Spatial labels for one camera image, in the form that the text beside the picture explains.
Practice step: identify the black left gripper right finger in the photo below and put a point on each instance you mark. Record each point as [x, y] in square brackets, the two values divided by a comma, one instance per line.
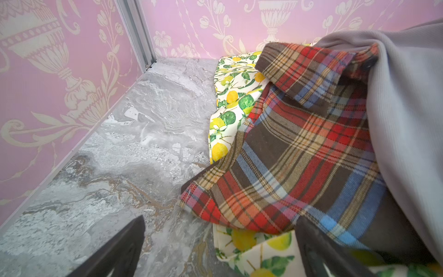
[322, 257]

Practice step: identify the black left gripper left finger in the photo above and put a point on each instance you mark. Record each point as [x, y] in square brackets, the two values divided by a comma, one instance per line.
[119, 256]

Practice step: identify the lemon print cloth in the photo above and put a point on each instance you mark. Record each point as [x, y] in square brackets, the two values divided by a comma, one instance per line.
[253, 254]

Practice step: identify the grey knit cloth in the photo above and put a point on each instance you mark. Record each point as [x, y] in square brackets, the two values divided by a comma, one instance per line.
[405, 112]

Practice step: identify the plaid flannel shirt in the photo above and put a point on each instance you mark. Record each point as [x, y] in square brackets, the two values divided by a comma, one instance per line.
[305, 152]

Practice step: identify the aluminium left corner post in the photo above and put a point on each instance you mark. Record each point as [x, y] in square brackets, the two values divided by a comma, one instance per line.
[136, 25]

